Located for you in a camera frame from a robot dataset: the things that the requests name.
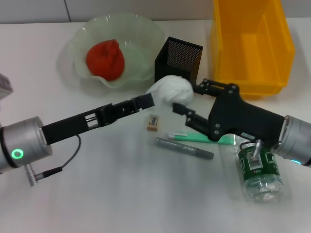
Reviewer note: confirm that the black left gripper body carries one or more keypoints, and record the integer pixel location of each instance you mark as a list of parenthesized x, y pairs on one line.
[(70, 127)]

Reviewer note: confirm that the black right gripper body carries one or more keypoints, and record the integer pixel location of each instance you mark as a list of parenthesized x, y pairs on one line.
[(233, 116)]

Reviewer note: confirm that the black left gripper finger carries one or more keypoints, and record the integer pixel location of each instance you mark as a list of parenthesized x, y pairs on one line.
[(144, 101)]

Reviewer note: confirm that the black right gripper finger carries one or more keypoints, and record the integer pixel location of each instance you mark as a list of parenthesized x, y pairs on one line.
[(179, 108), (209, 88)]

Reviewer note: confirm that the white paper ball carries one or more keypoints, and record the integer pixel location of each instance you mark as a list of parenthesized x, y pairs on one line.
[(172, 89)]

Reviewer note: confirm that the red ball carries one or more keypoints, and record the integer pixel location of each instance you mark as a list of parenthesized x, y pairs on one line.
[(104, 60)]

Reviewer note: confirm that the clear plastic water bottle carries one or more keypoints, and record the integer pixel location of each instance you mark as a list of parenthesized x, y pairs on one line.
[(262, 184)]

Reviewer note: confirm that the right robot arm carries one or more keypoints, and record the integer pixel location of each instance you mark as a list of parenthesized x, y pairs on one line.
[(296, 140)]

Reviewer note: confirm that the beige eraser with barcode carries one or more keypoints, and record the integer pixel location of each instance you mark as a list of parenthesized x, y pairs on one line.
[(153, 122)]

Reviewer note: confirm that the green pen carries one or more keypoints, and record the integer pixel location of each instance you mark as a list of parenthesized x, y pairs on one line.
[(184, 136)]

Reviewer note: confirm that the grey glitter marker pen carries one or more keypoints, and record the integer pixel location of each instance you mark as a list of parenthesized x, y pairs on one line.
[(179, 146)]

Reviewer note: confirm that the black mesh pen holder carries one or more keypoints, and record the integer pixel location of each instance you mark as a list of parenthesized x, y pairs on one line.
[(175, 65)]

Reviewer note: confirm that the green frosted glass fruit bowl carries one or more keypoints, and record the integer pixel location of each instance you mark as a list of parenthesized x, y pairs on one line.
[(136, 31)]

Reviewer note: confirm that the yellow plastic storage bin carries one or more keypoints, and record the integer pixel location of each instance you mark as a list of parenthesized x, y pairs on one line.
[(252, 60)]

